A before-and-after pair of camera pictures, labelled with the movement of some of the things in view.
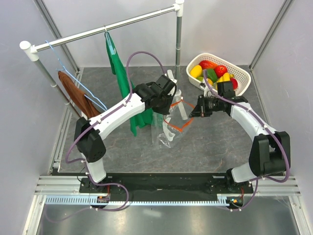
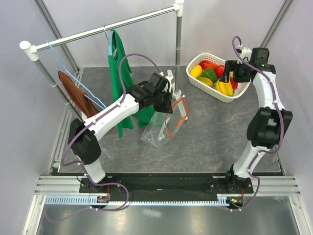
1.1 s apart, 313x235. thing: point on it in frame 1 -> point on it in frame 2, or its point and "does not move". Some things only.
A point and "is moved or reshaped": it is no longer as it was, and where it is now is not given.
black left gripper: x=165 y=111 does not move
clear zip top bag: x=165 y=128 is moved or reshaped
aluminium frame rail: x=57 y=185 does not move
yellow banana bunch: x=226 y=77 is moved or reshaped
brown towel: x=82 y=99 does not move
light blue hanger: x=63 y=69 does not move
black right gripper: x=201 y=110 -> x=231 y=65
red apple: x=220 y=70 does not move
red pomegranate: x=234 y=83 does not move
